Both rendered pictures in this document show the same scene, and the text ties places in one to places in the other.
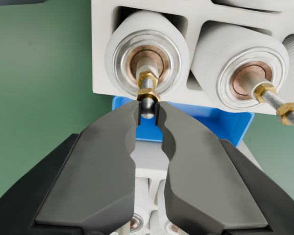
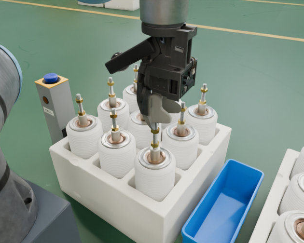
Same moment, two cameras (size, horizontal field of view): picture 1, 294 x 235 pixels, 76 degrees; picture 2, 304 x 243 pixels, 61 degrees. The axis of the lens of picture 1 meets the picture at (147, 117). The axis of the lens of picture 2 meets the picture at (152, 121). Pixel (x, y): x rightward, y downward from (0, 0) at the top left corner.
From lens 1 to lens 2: 0.50 m
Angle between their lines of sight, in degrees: 73
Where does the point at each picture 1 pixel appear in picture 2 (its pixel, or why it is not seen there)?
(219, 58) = (166, 139)
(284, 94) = (200, 129)
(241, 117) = (237, 169)
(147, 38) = (143, 152)
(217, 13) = not seen: hidden behind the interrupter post
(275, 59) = (174, 125)
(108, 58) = (143, 168)
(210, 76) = (172, 142)
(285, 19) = not seen: hidden behind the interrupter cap
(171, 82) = (166, 152)
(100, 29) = (131, 193)
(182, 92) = (187, 172)
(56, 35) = not seen: outside the picture
